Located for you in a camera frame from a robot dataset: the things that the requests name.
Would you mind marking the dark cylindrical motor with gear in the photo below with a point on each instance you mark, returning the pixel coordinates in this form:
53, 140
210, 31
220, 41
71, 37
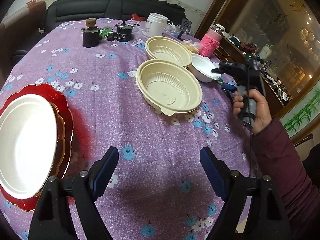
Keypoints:
90, 34

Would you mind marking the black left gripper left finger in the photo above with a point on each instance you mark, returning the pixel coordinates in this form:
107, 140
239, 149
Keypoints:
52, 217

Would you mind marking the small white paper bowl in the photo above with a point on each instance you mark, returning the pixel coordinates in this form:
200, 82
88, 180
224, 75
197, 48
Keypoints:
201, 67

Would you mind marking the large beige plastic bowl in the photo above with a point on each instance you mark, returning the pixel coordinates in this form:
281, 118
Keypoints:
168, 87

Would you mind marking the white paper plate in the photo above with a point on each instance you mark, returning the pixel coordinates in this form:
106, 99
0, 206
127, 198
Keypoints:
28, 144

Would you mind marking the red plastic bag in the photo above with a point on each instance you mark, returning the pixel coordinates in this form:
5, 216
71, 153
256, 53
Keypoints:
135, 17

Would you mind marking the purple floral tablecloth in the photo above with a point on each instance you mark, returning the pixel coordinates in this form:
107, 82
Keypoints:
159, 189

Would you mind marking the gold rimmed plate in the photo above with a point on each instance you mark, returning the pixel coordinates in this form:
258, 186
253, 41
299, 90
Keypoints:
60, 142

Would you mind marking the black electric motor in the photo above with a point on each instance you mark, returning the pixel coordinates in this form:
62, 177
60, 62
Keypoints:
124, 32

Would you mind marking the maroon sleeved right forearm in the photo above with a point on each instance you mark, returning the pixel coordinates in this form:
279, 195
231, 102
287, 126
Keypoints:
278, 158

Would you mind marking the green circuit part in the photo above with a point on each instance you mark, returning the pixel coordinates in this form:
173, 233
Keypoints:
106, 33

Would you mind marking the brown armchair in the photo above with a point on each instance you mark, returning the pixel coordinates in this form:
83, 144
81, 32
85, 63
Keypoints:
19, 33

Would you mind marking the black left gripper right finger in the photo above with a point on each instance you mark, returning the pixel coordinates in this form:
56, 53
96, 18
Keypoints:
252, 206

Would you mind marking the pink sleeved thermos bottle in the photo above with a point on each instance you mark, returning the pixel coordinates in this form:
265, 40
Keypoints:
211, 40

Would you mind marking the person's right hand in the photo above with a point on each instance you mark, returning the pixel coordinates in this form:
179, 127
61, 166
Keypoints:
262, 112

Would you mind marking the wooden sideboard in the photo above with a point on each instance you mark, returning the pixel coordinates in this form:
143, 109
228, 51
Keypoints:
272, 44

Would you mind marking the white plastic jar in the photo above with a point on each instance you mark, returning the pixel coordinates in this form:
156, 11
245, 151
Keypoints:
155, 25

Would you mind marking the black leather sofa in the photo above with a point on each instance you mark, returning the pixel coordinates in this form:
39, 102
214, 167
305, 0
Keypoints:
72, 10

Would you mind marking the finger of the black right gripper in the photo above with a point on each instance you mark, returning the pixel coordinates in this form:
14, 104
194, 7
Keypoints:
220, 70

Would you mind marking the bag of snacks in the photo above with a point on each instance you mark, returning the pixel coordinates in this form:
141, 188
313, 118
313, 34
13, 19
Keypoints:
193, 47

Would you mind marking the red scalloped plate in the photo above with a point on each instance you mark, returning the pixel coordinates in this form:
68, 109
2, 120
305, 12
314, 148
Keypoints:
56, 97

